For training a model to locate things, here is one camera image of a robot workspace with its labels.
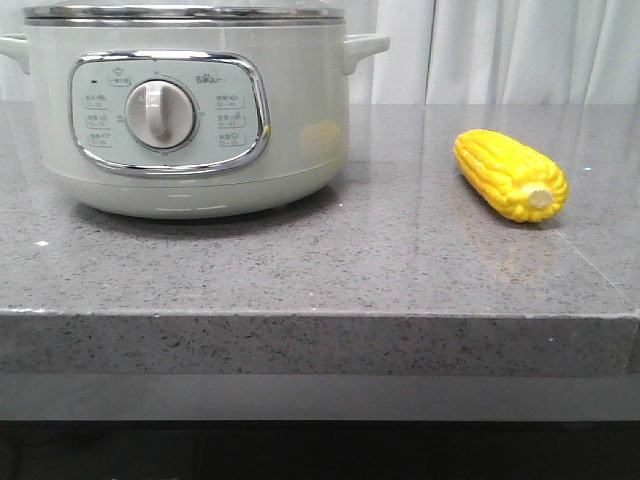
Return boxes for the glass pot lid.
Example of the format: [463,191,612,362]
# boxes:
[22,1,345,26]

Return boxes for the yellow toy corn cob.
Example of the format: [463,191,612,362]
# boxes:
[454,129,570,223]

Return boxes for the pale green electric cooking pot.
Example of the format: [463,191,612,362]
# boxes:
[1,4,389,219]

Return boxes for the white pleated curtain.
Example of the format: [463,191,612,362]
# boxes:
[1,1,639,106]

